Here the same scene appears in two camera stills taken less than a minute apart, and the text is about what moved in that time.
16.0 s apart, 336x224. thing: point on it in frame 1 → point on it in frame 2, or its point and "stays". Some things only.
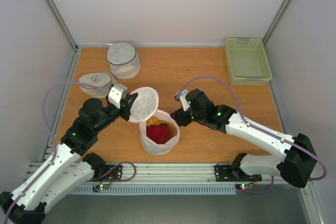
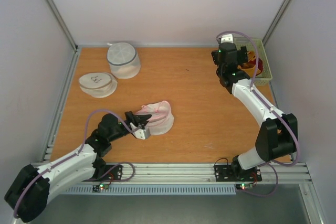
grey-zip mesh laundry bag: (124, 60) stays
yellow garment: (154, 120) → (248, 67)
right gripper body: (182, 117) → (243, 54)
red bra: (160, 133) → (260, 66)
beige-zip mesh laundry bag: (100, 79) stays
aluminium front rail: (166, 173) stays
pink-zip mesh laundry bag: (143, 107) → (162, 119)
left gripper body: (125, 111) → (129, 116)
